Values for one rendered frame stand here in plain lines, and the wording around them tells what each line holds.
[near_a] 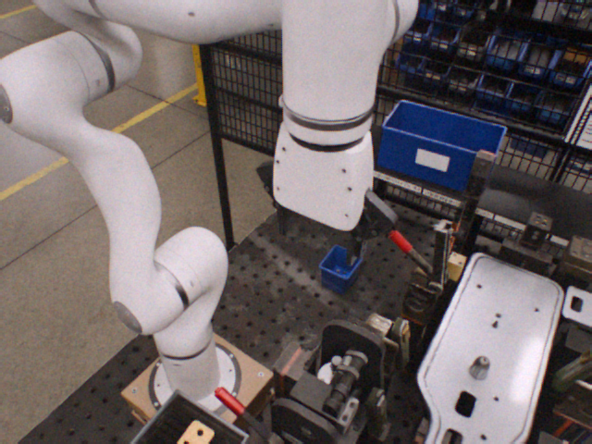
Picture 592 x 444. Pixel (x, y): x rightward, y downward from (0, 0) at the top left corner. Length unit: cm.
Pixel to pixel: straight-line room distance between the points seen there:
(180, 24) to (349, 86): 17
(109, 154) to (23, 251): 219
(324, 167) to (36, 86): 40
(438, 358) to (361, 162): 64
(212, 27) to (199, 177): 257
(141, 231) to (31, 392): 161
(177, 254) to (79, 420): 63
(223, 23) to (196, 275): 49
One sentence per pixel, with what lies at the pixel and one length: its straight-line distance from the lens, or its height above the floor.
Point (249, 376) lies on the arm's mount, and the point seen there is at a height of 81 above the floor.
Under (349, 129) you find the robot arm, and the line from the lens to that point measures 43.
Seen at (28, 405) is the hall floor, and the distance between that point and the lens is 231.
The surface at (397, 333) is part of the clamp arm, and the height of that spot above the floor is 110.
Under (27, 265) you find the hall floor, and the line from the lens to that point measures 281.
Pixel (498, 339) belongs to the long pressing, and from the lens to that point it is 109.
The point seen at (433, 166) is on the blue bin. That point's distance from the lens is 133.
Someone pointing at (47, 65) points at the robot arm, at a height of 158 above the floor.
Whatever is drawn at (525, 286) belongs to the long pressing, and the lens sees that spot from 121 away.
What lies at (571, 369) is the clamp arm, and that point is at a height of 104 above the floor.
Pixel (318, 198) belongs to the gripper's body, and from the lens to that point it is 49.
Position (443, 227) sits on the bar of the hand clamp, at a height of 121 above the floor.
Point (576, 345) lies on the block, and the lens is 119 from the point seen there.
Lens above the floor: 185
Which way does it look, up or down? 44 degrees down
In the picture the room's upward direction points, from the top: straight up
